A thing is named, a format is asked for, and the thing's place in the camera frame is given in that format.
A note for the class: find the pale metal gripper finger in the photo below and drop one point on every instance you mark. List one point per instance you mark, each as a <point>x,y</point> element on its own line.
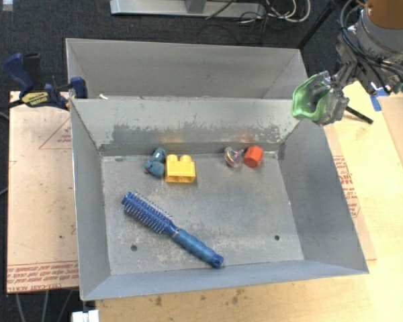
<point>326,80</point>
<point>336,107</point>

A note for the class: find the green soft cup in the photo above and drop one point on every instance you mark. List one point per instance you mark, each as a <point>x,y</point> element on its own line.
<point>304,99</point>

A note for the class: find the red-orange hexagonal block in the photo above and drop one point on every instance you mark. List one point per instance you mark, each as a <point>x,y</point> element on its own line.
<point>253,156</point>

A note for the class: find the clear glass spinning top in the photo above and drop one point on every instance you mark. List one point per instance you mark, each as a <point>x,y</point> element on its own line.
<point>233,158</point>

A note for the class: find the grey metal bin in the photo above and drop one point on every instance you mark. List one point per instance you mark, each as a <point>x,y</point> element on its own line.
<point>208,213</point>

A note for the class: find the yellow toy brick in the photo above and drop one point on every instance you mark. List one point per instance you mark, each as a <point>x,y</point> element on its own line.
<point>179,171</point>

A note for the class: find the teal toy animal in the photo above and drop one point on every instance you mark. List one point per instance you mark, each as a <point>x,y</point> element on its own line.
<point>155,167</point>

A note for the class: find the blue hairbrush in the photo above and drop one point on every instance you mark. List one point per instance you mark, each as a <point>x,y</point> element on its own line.
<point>169,228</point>

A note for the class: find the brown cardboard board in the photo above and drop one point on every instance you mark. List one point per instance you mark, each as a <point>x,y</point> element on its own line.
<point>40,196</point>

